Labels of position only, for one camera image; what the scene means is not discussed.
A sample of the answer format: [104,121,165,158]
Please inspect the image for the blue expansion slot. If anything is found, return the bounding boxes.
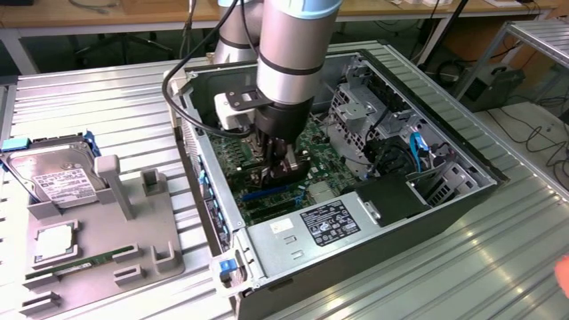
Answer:
[241,185,289,201]

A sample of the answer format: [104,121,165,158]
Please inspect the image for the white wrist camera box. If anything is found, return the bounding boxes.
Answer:
[213,89,261,131]

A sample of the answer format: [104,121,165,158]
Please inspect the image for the silver chipset heatsink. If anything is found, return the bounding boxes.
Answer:
[306,182,341,204]

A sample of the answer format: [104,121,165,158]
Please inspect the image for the long black expansion slot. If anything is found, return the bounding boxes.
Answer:
[249,208,300,225]
[247,199,297,217]

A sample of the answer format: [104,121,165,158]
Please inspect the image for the silver CPU chip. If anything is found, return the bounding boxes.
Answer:
[35,226,75,263]

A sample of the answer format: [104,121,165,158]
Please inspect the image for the green motherboard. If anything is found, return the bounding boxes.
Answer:
[207,113,362,227]

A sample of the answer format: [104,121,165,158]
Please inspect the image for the blue SATA wire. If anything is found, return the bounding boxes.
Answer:
[408,131,430,173]

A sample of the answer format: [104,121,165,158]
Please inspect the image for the open grey PC case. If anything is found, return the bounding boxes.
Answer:
[163,39,510,320]

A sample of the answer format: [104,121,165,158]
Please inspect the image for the person's bare hand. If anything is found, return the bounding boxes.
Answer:
[554,254,569,300]

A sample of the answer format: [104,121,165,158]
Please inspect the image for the grey power supply unit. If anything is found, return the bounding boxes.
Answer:
[245,191,384,279]

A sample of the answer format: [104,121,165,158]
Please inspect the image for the black box device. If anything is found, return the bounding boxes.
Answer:
[461,66,525,113]

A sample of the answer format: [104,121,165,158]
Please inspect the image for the silver hard disk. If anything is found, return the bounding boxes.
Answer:
[7,141,111,209]

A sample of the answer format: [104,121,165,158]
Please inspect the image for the grey plastic parts rack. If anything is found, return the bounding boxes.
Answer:
[20,155,188,317]

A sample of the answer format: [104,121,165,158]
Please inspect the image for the black plastic shroud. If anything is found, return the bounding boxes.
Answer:
[353,173,433,228]

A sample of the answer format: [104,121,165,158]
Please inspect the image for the silver disk bay cage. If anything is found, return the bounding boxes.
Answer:
[328,81,401,164]

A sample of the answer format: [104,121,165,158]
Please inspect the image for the black power wire bundle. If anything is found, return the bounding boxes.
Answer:
[364,136,424,177]

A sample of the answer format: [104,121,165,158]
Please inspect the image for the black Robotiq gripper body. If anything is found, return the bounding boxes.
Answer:
[252,95,316,144]

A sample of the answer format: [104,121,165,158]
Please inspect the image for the metal slat side table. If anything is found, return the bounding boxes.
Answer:
[501,20,569,84]

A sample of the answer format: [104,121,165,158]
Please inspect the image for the green loose RAM stick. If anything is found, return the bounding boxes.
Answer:
[25,246,135,280]

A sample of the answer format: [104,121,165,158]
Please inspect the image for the wooden desk with metal frame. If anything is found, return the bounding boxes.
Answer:
[0,0,552,37]

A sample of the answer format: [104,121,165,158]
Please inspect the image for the hard disk drive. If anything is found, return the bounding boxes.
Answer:
[0,131,103,204]

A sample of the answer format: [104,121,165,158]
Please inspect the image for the black arm cable olive sleeve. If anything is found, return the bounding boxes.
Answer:
[161,0,257,138]

